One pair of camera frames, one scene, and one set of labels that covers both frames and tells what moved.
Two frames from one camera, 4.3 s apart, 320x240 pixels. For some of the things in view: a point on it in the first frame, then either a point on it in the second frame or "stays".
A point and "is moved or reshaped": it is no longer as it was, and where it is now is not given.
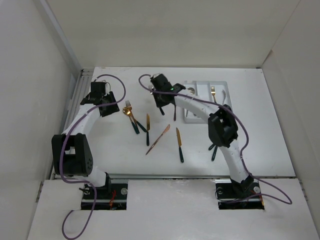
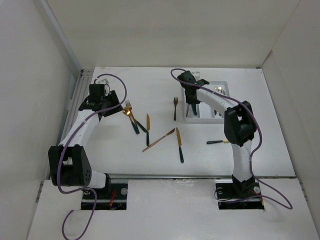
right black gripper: x=159 y=103 -> x=191 y=101
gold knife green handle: x=148 y=128 stays
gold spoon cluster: x=214 y=153 is moved or reshaped
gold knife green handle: x=180 y=144 stays
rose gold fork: x=175 y=112 stays
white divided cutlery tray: x=215 y=91 stays
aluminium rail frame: x=81 y=91 stays
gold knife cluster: x=210 y=147 is moved or reshaped
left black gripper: x=112 y=109 stays
